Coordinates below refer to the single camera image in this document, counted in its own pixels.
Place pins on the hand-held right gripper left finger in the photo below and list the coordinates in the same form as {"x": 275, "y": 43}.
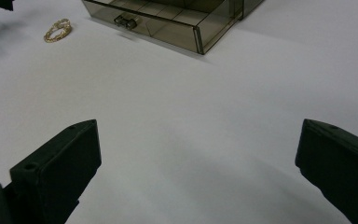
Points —
{"x": 56, "y": 168}

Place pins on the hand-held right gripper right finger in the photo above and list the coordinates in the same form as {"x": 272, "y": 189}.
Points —
{"x": 341, "y": 165}

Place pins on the smoky transparent plastic drawer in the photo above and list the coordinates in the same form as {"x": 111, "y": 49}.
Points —
{"x": 167, "y": 29}

